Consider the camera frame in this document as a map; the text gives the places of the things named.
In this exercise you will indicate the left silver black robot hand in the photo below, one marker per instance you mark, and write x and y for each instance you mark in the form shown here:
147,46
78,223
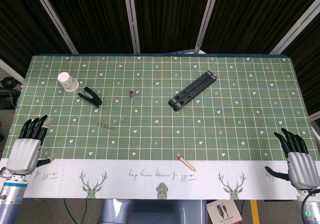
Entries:
23,154

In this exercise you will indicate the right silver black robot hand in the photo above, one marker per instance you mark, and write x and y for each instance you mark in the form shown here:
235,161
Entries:
302,169

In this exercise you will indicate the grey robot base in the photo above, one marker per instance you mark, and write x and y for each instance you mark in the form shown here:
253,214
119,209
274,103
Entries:
150,212

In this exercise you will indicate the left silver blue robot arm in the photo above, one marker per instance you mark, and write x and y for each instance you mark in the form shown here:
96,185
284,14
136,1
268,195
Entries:
11,199

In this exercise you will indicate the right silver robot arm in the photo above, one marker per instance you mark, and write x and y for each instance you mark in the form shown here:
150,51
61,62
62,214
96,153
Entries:
311,212

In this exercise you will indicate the white paper cup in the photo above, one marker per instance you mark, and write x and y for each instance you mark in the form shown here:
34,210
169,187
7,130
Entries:
67,82

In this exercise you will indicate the black stapler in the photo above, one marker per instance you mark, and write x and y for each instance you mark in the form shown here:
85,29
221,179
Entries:
90,97

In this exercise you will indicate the small pencil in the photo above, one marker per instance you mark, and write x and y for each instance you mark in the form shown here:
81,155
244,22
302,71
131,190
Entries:
186,162

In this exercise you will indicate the small red binder clip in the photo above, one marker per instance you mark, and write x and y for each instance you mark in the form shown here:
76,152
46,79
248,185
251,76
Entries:
131,93

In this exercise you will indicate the black folding stand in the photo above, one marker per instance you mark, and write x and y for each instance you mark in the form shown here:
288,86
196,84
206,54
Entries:
192,90

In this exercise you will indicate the green checked tablecloth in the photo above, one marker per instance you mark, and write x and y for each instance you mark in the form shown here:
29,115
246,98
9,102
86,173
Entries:
160,139

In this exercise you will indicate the white partition frame post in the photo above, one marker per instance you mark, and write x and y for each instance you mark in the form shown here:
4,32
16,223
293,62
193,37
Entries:
132,19
295,29
206,19
53,17

